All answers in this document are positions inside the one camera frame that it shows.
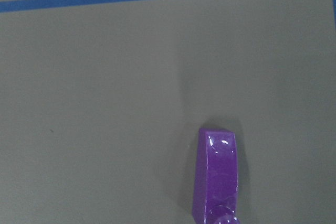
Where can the purple trapezoid block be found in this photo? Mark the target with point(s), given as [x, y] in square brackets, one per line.
[216, 177]

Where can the brown paper table cover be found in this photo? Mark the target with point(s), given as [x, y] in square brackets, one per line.
[102, 100]

